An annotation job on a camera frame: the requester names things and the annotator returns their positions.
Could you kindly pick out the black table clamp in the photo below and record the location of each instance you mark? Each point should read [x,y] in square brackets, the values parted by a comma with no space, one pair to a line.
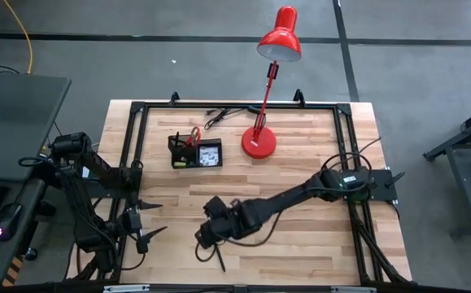
[174,98]
[299,97]

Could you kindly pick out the grey desk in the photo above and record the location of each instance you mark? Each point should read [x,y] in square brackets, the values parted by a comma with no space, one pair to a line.
[23,114]

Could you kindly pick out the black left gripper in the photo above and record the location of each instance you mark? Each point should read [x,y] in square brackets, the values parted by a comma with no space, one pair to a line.
[130,226]

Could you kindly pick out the black mesh desk organizer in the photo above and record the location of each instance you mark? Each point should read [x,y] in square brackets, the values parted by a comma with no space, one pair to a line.
[190,160]

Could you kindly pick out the black computer mouse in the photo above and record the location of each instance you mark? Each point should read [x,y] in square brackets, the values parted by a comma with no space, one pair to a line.
[7,221]

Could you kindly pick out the silver metal bracket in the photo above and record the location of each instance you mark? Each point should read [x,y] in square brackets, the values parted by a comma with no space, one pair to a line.
[353,289]
[126,289]

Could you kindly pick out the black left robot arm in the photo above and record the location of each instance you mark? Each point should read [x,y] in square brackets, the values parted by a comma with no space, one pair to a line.
[72,144]

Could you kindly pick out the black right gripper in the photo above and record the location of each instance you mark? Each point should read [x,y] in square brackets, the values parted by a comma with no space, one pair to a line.
[219,221]

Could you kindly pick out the red grey scissors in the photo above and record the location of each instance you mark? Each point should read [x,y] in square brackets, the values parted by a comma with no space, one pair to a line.
[194,136]

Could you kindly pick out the black metal stand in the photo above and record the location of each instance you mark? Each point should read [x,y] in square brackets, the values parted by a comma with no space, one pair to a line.
[463,179]

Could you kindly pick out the black aluminium table frame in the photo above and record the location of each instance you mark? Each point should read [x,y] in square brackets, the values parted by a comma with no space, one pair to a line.
[239,106]

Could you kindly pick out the red desk lamp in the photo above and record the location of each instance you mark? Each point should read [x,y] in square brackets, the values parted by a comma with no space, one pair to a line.
[259,144]

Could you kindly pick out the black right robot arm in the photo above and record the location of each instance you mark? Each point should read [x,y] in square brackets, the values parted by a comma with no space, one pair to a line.
[292,197]

